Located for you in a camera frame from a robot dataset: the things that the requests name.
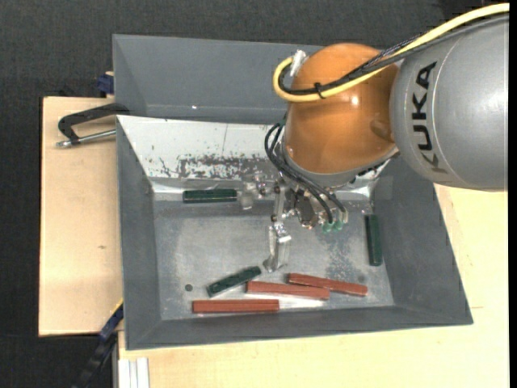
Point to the dark green flat block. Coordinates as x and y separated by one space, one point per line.
373 241
233 281
210 195

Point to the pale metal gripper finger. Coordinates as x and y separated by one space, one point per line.
273 253
284 253

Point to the red-brown flat block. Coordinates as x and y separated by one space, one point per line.
236 306
327 284
287 289

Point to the grey metal bin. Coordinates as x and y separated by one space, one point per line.
226 241

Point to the pale wood flat board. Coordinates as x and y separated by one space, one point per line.
81 224

